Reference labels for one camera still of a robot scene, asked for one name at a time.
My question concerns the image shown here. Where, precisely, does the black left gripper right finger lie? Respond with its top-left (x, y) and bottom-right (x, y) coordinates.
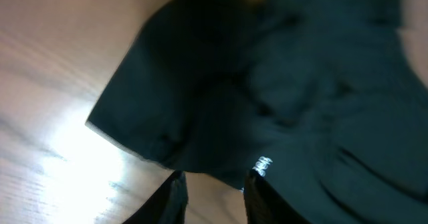
top-left (243, 170), bottom-right (310, 224)

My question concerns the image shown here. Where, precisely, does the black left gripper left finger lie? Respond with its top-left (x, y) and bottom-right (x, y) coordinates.
top-left (123, 171), bottom-right (188, 224)

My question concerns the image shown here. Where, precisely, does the black t-shirt white logo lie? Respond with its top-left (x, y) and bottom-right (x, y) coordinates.
top-left (88, 0), bottom-right (427, 223)

